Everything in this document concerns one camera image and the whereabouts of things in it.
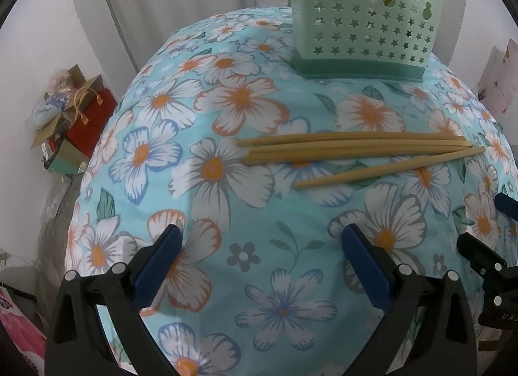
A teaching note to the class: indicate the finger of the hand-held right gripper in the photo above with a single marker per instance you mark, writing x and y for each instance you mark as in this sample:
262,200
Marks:
506,204
479,256

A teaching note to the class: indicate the teal gift box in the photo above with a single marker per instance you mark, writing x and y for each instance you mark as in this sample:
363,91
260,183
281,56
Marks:
66,161

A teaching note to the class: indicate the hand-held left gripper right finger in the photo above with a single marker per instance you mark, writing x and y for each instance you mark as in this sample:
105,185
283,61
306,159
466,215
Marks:
364,266

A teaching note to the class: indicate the white plastic bag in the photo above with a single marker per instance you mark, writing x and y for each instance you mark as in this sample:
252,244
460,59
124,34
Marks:
42,111

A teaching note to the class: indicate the green perforated utensil holder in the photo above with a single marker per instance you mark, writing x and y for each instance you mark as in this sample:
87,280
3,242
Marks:
364,36

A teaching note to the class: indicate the pale printed paper sheet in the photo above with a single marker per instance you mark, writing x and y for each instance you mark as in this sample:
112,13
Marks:
499,76

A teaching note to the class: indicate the blue floral blanket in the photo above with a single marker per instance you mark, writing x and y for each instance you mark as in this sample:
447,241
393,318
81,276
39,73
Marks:
283,214

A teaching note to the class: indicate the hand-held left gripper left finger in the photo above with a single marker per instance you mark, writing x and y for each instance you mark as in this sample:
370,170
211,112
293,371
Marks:
160,266

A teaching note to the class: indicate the red gift bag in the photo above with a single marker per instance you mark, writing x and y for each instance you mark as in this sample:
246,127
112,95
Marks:
93,121

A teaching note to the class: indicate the grey shaggy rug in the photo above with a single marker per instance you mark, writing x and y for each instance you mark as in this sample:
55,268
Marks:
52,222

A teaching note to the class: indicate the pink printed bag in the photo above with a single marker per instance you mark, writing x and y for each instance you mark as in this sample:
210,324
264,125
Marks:
16,335

